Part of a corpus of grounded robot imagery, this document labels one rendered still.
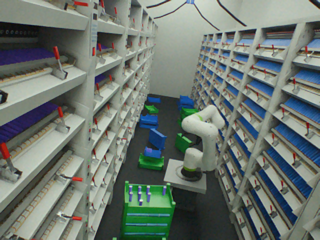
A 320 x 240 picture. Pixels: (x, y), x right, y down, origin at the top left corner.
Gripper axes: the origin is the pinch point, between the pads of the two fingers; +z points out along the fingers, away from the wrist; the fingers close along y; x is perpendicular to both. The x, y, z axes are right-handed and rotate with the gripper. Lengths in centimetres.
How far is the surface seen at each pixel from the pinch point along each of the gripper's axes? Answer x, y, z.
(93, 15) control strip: 91, 119, -21
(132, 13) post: -47, 120, -19
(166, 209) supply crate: 86, 16, 14
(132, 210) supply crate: 89, 29, 30
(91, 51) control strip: 92, 109, -12
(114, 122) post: 31, 63, 30
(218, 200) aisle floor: 15, -72, 6
